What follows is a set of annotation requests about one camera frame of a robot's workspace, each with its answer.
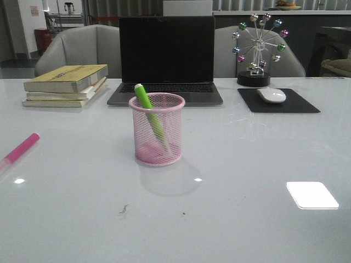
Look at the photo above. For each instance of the white computer mouse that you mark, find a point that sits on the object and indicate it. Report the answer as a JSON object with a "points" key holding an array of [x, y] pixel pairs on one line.
{"points": [[271, 95]]}

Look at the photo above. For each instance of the grey armchair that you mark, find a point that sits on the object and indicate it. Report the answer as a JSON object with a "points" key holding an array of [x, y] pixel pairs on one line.
{"points": [[94, 44], [233, 53]]}

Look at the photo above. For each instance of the pink mesh pen holder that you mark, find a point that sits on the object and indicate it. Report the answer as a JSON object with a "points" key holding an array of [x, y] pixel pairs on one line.
{"points": [[148, 149]]}

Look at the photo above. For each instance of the dark side table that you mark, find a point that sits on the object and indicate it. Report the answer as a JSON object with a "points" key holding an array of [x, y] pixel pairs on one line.
{"points": [[329, 43]]}

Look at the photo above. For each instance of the ferris wheel desk ornament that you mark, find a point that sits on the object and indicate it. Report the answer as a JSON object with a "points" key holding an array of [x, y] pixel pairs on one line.
{"points": [[255, 74]]}

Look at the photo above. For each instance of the white box behind laptop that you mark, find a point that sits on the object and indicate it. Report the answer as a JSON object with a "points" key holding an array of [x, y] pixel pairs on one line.
{"points": [[187, 8]]}

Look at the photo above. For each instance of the fruit bowl on counter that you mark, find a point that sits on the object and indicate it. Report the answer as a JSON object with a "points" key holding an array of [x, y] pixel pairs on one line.
{"points": [[286, 5]]}

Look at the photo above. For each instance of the right grey armchair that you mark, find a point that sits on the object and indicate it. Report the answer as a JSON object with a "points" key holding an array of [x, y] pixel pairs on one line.
{"points": [[233, 53]]}

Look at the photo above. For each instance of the dark grey open laptop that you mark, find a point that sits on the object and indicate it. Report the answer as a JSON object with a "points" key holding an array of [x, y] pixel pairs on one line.
{"points": [[169, 54]]}

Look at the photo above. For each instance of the left grey armchair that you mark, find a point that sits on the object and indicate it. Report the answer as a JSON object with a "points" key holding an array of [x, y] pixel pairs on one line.
{"points": [[94, 44]]}

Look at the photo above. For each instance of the cream book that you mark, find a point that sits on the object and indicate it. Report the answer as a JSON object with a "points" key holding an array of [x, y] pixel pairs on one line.
{"points": [[54, 103], [85, 94]]}

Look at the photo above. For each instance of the red bin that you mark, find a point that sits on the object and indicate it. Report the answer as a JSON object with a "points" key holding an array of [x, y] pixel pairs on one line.
{"points": [[43, 39]]}

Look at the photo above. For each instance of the olive cushion at right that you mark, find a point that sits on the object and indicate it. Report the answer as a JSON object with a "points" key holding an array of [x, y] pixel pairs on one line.
{"points": [[339, 66]]}

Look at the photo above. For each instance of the green highlighter pen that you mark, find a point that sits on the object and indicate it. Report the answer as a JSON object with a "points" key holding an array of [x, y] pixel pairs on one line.
{"points": [[148, 107]]}

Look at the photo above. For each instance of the bottom cream book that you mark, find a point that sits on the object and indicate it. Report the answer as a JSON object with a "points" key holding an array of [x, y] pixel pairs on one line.
{"points": [[54, 103]]}

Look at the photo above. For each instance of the pink highlighter pen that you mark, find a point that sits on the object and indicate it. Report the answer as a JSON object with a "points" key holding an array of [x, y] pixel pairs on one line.
{"points": [[16, 153]]}

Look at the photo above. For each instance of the top yellow book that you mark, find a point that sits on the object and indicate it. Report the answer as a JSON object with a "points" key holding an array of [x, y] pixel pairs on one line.
{"points": [[67, 79]]}

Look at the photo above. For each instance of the middle cream book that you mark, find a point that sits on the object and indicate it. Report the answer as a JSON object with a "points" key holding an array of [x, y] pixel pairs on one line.
{"points": [[85, 94]]}

